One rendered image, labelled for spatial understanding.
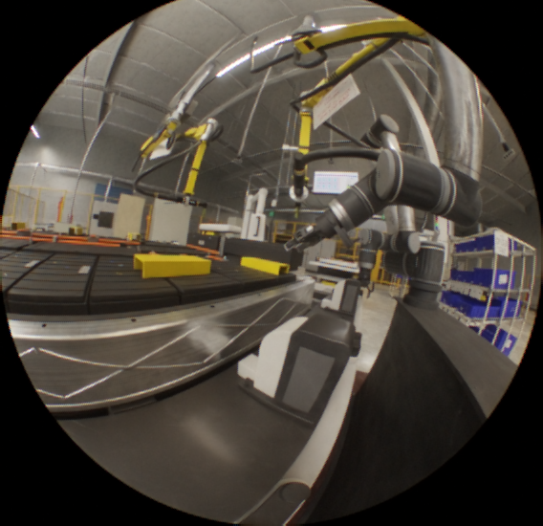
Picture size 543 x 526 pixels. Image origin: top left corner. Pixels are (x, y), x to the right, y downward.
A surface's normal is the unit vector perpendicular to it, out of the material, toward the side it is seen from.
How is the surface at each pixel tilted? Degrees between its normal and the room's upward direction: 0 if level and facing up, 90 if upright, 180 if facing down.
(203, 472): 0
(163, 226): 90
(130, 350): 90
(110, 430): 0
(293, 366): 90
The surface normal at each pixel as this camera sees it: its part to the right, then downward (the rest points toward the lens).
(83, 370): 0.83, 0.15
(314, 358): -0.54, -0.04
